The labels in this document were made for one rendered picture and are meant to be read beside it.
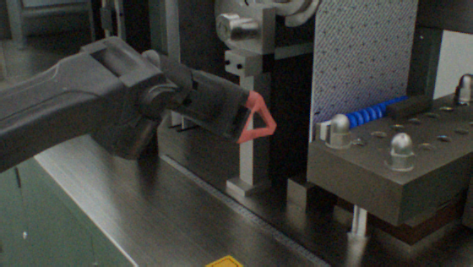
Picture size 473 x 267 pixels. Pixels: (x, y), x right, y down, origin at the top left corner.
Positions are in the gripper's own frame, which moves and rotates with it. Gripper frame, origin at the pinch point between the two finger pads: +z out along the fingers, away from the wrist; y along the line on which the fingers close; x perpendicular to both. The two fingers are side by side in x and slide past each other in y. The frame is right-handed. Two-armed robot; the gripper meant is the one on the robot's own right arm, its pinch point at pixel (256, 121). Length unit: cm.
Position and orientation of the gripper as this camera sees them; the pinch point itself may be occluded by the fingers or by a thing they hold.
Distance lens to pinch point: 71.7
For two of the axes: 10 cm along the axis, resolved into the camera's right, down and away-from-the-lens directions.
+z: 6.8, 2.7, 6.9
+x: 4.0, -9.1, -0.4
